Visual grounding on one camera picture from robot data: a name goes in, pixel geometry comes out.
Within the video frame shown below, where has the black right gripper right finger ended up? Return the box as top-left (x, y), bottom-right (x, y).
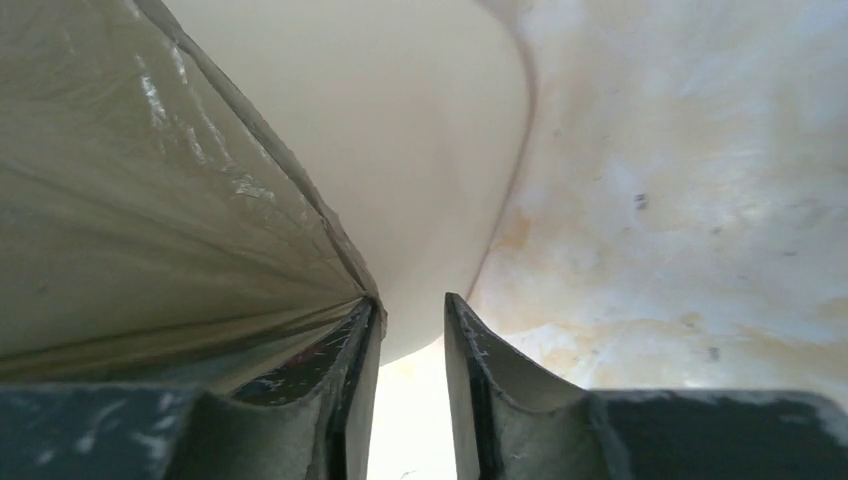
top-left (444, 293), bottom-right (847, 479)

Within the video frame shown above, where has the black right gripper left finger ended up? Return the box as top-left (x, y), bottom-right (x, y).
top-left (1, 300), bottom-right (380, 479)

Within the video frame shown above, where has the dark translucent trash bag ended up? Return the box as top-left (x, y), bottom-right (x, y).
top-left (1, 1), bottom-right (377, 389)

